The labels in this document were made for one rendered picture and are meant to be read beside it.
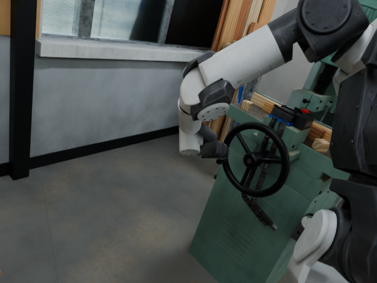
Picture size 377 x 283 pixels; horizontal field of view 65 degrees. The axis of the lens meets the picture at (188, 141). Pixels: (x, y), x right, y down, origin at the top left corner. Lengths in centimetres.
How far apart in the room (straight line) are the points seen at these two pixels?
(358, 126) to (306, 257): 27
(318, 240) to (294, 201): 71
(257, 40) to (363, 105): 23
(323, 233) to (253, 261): 95
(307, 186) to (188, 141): 57
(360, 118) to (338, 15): 18
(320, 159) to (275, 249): 47
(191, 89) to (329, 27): 31
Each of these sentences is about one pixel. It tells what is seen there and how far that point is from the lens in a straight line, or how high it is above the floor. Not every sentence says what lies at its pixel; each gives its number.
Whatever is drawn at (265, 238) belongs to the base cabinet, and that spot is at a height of 43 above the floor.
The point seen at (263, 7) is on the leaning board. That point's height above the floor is 137.
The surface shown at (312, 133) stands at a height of 92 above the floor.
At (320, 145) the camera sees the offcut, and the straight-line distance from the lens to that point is 122.
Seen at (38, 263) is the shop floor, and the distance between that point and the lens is 167.
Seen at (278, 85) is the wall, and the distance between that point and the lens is 399.
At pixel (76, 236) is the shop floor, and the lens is 178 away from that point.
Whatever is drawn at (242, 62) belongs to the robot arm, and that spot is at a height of 119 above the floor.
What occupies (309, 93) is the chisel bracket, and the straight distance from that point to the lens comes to 134.
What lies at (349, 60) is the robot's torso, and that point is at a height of 126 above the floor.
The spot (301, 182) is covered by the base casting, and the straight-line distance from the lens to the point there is 128.
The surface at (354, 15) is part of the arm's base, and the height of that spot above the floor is 133.
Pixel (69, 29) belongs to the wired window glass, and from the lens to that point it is 205.
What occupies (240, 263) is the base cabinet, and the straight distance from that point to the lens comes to 160.
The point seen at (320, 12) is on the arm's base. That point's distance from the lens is 60.
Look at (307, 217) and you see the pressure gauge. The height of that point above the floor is 68.
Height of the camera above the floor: 129
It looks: 25 degrees down
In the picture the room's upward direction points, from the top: 17 degrees clockwise
